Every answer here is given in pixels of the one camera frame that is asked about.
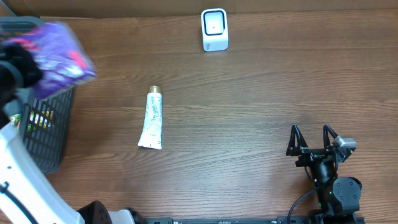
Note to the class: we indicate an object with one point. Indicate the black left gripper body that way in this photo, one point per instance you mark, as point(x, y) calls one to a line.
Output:
point(8, 79)

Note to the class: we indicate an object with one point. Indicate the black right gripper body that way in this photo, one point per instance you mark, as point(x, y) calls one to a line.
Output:
point(316, 156)

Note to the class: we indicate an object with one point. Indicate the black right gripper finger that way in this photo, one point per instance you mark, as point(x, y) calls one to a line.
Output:
point(297, 144)
point(327, 132)

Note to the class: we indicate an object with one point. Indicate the purple sanitary pad pack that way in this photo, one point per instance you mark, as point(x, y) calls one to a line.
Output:
point(57, 55)

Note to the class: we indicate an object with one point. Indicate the green gold snack pouch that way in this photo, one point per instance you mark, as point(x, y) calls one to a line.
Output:
point(45, 121)

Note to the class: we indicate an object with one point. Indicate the white tube gold cap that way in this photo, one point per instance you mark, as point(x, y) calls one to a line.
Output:
point(151, 135)

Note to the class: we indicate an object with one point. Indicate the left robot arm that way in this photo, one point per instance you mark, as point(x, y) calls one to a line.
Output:
point(26, 195)

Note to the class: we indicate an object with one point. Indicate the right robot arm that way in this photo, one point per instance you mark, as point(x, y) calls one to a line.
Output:
point(338, 197)

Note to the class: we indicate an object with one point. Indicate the white barcode scanner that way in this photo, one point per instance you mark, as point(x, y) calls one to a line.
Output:
point(214, 29)

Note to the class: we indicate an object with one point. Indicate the dark grey plastic basket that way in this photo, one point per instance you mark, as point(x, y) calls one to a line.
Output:
point(45, 146)

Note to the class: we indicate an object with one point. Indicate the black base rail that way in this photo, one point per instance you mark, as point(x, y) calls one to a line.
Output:
point(278, 220)

